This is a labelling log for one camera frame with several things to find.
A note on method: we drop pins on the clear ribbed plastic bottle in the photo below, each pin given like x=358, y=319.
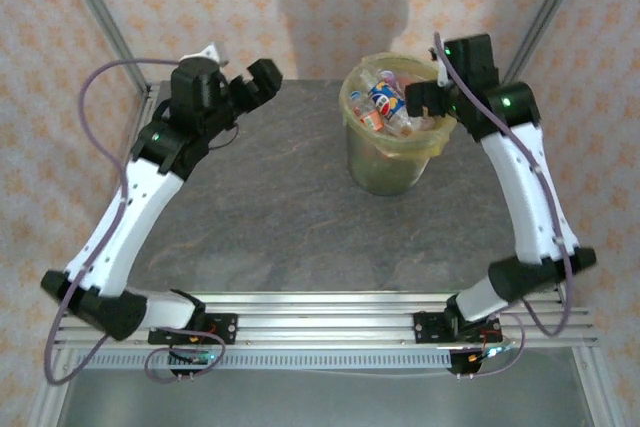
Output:
x=410, y=124

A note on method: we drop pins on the blue Pepsi bottle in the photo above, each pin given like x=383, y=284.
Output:
x=385, y=102

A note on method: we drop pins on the orange label bottle orange cap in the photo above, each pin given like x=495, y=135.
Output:
x=372, y=122

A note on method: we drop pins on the blue label bottle white cap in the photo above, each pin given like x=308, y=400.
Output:
x=356, y=96

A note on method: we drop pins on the bin with yellow-green liner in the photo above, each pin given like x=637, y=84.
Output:
x=385, y=172

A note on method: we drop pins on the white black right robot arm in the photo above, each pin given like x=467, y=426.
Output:
x=525, y=187

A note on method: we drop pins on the small green circuit board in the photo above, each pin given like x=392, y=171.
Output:
x=192, y=358
x=492, y=351

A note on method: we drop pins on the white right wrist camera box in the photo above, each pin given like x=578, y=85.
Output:
x=442, y=74

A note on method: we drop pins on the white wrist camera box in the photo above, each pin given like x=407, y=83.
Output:
x=207, y=54
x=442, y=74

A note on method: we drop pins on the aluminium side rail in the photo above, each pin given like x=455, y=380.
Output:
x=149, y=106

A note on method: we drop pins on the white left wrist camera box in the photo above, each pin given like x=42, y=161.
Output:
x=207, y=54

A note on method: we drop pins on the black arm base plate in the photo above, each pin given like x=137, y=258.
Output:
x=425, y=329
x=227, y=329

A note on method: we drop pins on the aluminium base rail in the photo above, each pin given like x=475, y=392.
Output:
x=325, y=327

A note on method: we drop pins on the aluminium frame leg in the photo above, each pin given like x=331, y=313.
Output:
x=42, y=407
x=597, y=387

